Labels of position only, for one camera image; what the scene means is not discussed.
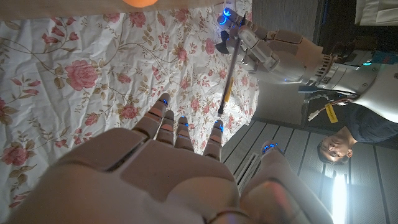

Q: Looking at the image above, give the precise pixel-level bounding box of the floral fabric backdrop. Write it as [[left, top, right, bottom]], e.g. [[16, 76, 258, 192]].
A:
[[0, 0, 261, 215]]

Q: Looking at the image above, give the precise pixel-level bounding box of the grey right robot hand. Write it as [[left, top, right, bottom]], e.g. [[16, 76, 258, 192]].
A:
[[6, 92, 333, 224]]

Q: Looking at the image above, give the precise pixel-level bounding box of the black mechanical pencil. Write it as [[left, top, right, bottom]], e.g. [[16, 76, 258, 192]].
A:
[[217, 37, 242, 118]]

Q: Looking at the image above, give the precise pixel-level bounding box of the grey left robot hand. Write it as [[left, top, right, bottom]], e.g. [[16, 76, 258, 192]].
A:
[[214, 7, 327, 86]]

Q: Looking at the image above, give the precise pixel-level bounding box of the orange fruit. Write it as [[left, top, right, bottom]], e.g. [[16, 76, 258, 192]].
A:
[[122, 0, 159, 8]]

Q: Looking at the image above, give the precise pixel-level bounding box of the person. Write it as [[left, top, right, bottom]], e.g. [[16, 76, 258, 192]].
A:
[[317, 102, 398, 166]]

